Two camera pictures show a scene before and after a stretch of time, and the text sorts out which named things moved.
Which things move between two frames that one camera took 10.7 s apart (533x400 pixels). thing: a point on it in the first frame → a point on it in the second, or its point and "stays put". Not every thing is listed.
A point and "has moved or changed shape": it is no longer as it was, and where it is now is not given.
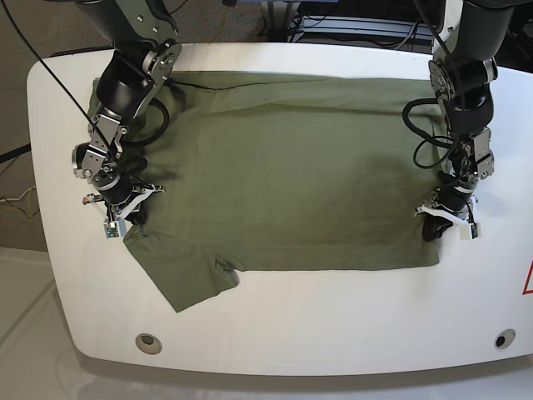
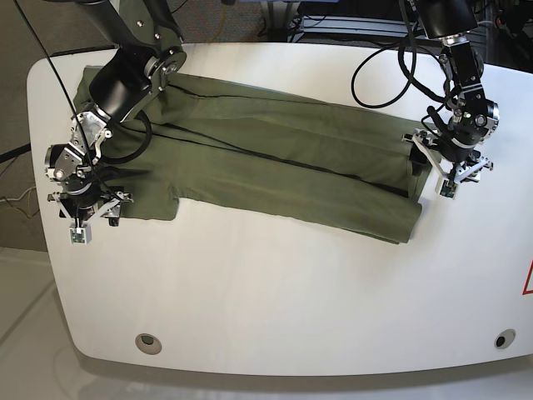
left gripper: (120, 194) → (82, 207)
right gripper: (455, 202) → (426, 147)
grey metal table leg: (278, 15) stays put
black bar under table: (15, 152) stays put
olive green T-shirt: (265, 171) has moved or changed shape
